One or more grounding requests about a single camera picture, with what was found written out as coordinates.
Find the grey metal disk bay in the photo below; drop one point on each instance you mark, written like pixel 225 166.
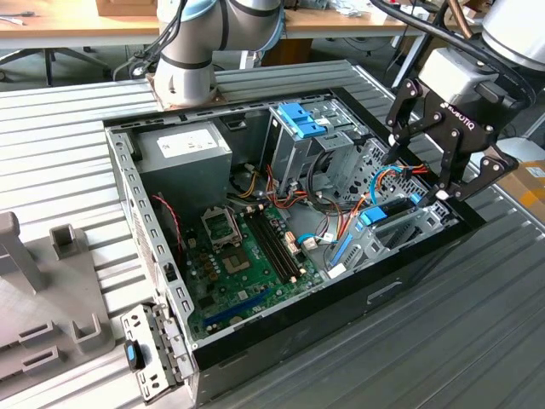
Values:
pixel 362 253

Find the cardboard box with labels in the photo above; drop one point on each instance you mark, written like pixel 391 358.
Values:
pixel 528 187

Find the silver slot cover bracket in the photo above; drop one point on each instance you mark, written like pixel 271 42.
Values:
pixel 137 320

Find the blue drive cage latch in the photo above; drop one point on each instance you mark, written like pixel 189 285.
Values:
pixel 294 116

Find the black chipset chip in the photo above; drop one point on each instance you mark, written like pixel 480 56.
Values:
pixel 205 301

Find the wooden desk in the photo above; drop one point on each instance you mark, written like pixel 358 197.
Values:
pixel 349 25
pixel 64 23

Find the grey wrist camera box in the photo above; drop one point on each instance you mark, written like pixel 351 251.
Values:
pixel 451 72

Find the small brown cardboard box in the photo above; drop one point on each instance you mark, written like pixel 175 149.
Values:
pixel 123 6

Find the office chair base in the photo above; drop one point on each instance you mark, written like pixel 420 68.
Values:
pixel 49 64

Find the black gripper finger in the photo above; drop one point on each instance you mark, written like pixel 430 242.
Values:
pixel 402 106
pixel 489 170

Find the black RAM slot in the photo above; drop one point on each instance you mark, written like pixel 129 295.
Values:
pixel 271 246
pixel 282 239

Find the white side table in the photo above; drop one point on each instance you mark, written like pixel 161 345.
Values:
pixel 528 149

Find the white papers pile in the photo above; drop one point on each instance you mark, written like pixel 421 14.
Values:
pixel 353 8

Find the grey parts rack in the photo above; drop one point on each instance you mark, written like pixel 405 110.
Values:
pixel 51 298

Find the white paper label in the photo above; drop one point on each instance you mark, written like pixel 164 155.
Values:
pixel 335 271

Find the grey metal drive cage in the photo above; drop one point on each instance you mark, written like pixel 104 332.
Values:
pixel 289 157

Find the black open PC case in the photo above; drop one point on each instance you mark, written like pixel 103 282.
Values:
pixel 340 315

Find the blue expansion slot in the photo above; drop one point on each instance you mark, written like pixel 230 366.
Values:
pixel 238 307

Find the hard disk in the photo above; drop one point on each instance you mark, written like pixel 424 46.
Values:
pixel 371 216

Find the brown arm base plate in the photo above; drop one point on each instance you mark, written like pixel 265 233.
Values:
pixel 219 100

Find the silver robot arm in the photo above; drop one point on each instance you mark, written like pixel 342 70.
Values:
pixel 183 81

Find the green motherboard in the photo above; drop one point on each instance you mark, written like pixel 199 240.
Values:
pixel 255 266

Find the black tripod stand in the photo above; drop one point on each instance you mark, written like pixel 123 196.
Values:
pixel 406 66

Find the grey power supply unit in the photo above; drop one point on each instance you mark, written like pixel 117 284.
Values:
pixel 183 174

